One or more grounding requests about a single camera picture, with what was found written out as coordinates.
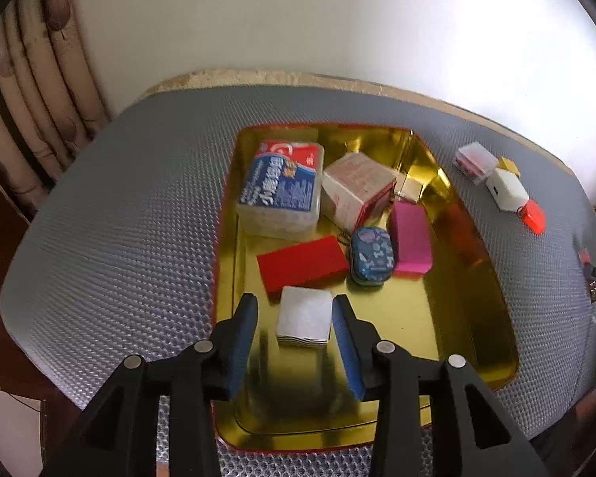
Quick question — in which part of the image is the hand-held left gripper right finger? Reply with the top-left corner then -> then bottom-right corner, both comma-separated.
332,294 -> 552,477

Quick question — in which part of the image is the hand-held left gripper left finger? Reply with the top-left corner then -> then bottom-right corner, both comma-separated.
42,293 -> 259,477

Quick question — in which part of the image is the white napkin stack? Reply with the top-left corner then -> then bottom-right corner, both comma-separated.
275,285 -> 335,349

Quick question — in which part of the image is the red tin box gold interior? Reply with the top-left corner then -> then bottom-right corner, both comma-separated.
211,122 -> 520,453

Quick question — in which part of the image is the orange-red plastic item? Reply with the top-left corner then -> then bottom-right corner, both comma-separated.
519,199 -> 547,233

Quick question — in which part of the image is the blue patterned oval tin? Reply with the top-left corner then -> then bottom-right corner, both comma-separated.
348,226 -> 397,286

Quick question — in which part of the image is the pink box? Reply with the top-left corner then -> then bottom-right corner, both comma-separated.
388,201 -> 434,275

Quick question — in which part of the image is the white power adapter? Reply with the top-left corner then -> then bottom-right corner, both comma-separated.
486,168 -> 530,211

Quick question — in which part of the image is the clear box blue red label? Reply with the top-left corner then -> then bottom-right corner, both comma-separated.
236,140 -> 326,239

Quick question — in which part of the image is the small clear plastic case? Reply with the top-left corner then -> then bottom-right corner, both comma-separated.
453,142 -> 500,184

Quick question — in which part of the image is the white and red cardboard box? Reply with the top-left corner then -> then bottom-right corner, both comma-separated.
322,151 -> 397,232

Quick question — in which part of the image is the grey mesh mat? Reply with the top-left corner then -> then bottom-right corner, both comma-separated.
0,84 -> 596,477

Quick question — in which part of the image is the beige patterned curtain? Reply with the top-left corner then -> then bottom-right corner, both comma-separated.
0,0 -> 112,219

